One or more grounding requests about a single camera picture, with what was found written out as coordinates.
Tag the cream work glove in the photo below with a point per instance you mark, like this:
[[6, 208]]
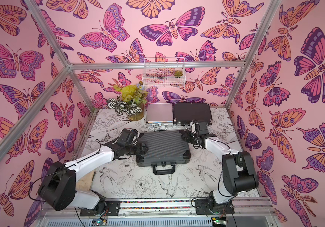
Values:
[[85, 183]]

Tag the striped black white plant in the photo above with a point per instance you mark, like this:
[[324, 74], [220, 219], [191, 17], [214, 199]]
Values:
[[121, 107]]

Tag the amber glass plant vase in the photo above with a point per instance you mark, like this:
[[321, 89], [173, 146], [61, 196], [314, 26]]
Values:
[[137, 115]]

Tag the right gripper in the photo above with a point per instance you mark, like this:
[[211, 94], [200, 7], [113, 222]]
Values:
[[188, 136]]

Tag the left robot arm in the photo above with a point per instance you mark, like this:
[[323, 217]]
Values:
[[58, 186]]

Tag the small silver poker case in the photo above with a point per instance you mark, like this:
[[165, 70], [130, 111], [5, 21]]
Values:
[[159, 116]]

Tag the aluminium front rail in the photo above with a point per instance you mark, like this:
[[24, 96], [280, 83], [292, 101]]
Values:
[[175, 207]]

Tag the white wire basket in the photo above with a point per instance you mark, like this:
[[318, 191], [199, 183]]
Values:
[[158, 72]]

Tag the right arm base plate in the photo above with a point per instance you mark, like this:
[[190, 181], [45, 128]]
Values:
[[209, 207]]

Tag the small succulent plant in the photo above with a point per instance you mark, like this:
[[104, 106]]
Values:
[[178, 73]]

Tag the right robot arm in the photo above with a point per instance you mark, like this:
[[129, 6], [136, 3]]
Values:
[[237, 173]]

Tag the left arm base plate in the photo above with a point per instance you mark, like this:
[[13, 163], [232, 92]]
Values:
[[108, 208]]

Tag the large black poker case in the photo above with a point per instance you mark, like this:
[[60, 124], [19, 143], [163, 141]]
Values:
[[163, 151]]

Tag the green leafy plant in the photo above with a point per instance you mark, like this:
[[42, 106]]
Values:
[[132, 94]]

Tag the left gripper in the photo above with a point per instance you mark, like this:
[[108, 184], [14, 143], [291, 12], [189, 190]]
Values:
[[140, 151]]

